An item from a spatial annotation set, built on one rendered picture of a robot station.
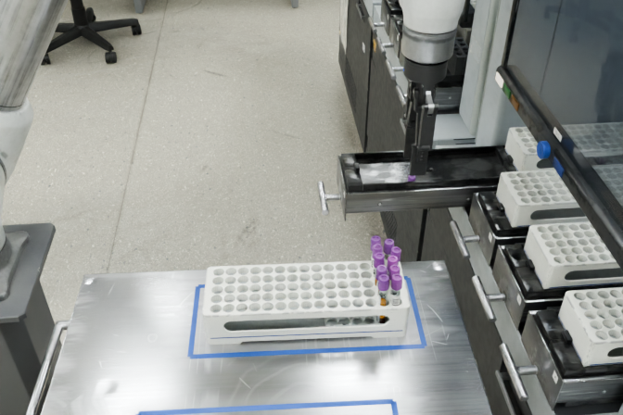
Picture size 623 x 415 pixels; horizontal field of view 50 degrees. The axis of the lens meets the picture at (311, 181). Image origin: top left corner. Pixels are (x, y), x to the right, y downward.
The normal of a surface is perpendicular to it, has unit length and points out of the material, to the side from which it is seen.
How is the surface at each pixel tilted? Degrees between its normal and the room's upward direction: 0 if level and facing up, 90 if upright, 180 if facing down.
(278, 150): 0
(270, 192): 0
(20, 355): 90
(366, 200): 90
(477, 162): 0
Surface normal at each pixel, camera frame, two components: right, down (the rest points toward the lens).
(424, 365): 0.00, -0.80
